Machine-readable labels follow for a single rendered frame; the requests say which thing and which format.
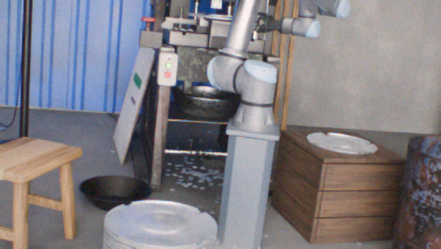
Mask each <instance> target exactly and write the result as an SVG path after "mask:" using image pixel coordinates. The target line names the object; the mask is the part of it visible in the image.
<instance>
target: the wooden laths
mask: <svg viewBox="0 0 441 249"><path fill-rule="evenodd" d="M289 2H290V0H284V2H283V17H288V10H289ZM280 3H281V0H278V1H277V3H276V9H275V17H274V20H279V18H280ZM268 4H269V0H266V6H265V12H266V13H268V14H269V6H268ZM297 14H298V0H293V6H292V17H295V18H297ZM277 33H278V31H277V30H273V33H272V48H271V54H272V55H275V56H276V49H277ZM285 41H286V35H285V34H280V47H279V55H278V58H280V74H279V79H278V91H277V96H276V107H275V113H274V120H275V124H277V123H278V116H279V100H280V86H281V78H282V71H283V63H284V48H285ZM294 43H295V35H292V36H291V37H290V42H289V51H288V59H287V73H286V80H285V88H284V96H283V110H282V118H281V126H280V131H281V130H286V125H287V111H288V103H289V95H290V88H291V74H292V66H293V58H294Z"/></svg>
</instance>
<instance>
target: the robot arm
mask: <svg viewBox="0 0 441 249"><path fill-rule="evenodd" d="M298 1H299V5H298V18H295V17H281V18H280V20H274V17H273V15H270V16H269V15H268V13H264V12H258V11H259V9H260V2H261V0H237V2H236V5H235V11H234V13H233V16H232V22H231V24H230V27H229V30H228V38H227V41H226V43H225V47H224V49H222V50H220V51H219V54H218V56H217V57H214V58H212V60H211V61H210V63H209V66H208V78H209V81H210V83H211V84H212V86H213V87H215V88H216V89H219V90H222V91H230V92H233V93H236V94H240V95H241V101H240V106H239V108H238V109H237V111H236V113H235V116H234V118H233V122H232V125H233V126H235V127H236V128H239V129H242V130H246V131H249V132H273V131H274V130H275V120H274V115H273V111H272V105H273V99H274V94H275V89H276V82H277V78H276V76H277V70H276V68H275V67H274V66H273V65H270V64H269V63H266V62H263V61H258V60H252V59H249V58H248V57H247V55H246V53H247V50H248V47H249V44H250V40H251V36H252V33H253V30H254V31H256V32H257V33H266V32H271V31H273V30H277V31H279V33H280V34H285V35H289V36H290V37H291V36H292V35H295V36H301V37H306V38H316V37H318V36H319V34H320V31H321V23H320V21H318V20H316V14H318V15H323V16H329V17H337V18H338V17H341V18H344V17H346V16H347V15H348V14H349V12H350V2H349V1H347V0H298ZM256 21H257V23H256V24H255V22H256Z"/></svg>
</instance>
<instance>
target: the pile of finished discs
mask: <svg viewBox="0 0 441 249"><path fill-rule="evenodd" d="M326 135H327V136H326ZM326 135H325V134H323V133H313V134H311V135H309V136H307V139H308V140H309V141H310V142H311V143H312V144H313V145H315V146H318V147H321V148H324V149H326V150H329V151H335V152H339V153H344V154H358V153H360V154H373V153H375V152H376V151H377V146H376V145H375V144H371V143H370V141H368V140H366V139H359V138H356V137H353V136H346V135H341V134H335V133H328V134H326ZM366 143H368V144H366ZM369 144H370V145H369Z"/></svg>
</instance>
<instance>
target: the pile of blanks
mask: <svg viewBox="0 0 441 249"><path fill-rule="evenodd" d="M216 238H217V233H216V234H215V236H214V237H212V239H211V240H209V241H207V242H205V243H203V244H199V243H197V244H198V246H195V247H189V248H182V249H215V245H216ZM102 249H155V248H148V247H141V246H138V245H134V244H132V243H129V242H126V241H123V240H121V239H119V238H117V236H115V235H113V234H111V233H110V232H109V231H108V229H107V228H106V225H105V222H104V231H103V245H102Z"/></svg>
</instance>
